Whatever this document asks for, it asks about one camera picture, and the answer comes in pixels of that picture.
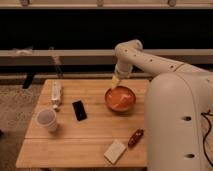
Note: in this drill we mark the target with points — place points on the orange bowl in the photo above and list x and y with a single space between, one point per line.
120 99

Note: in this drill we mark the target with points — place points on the clear plastic bottle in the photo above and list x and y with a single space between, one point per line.
56 95

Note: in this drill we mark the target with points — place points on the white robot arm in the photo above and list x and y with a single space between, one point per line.
177 97

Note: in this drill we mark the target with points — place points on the white paper cup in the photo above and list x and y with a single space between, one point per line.
47 119

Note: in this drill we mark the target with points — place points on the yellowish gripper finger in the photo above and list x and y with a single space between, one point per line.
115 82

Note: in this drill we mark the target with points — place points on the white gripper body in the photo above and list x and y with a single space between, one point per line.
123 71

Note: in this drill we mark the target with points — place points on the wooden table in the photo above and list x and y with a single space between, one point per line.
82 144

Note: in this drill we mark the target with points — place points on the beige sponge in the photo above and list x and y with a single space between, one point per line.
114 151

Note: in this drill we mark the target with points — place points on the black eraser block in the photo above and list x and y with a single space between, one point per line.
79 110

